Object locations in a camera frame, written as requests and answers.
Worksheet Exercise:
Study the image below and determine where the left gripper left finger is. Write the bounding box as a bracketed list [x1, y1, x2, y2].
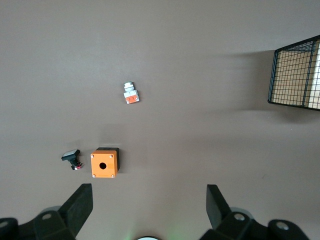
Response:
[0, 183, 94, 240]

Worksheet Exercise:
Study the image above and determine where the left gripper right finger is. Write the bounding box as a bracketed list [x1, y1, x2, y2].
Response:
[199, 184, 311, 240]

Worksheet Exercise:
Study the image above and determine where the black push button white cap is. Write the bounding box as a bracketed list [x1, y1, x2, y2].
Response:
[61, 149, 85, 171]

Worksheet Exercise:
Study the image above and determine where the orange button enclosure box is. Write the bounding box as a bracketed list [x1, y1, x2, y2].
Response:
[90, 147, 121, 179]

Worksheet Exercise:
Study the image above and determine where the white switch with orange block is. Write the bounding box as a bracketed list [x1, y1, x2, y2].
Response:
[123, 81, 141, 105]

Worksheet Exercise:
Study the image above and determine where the black wire basket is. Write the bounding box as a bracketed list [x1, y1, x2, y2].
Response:
[267, 34, 320, 112]

